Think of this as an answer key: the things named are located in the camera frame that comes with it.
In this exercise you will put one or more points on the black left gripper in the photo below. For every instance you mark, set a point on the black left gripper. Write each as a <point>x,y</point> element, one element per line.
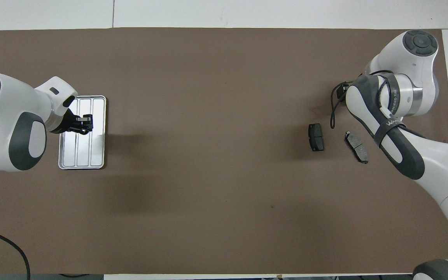
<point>70,125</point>

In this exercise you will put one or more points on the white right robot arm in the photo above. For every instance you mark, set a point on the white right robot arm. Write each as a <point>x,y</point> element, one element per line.
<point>441,163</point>

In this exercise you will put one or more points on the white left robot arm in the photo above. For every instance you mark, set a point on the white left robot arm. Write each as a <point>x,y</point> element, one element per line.
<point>6,109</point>

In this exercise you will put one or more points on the silver metal tray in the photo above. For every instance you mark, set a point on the silver metal tray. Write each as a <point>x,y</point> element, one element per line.
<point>95,151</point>

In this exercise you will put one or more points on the brown table mat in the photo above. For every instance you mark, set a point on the brown table mat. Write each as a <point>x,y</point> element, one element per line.
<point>208,175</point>

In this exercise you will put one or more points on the dark grey rectangular brake pad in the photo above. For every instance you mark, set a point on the dark grey rectangular brake pad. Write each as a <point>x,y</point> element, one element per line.
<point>315,137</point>

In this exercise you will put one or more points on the dark grey curved brake pad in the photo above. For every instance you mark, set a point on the dark grey curved brake pad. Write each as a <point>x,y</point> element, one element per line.
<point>357,147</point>

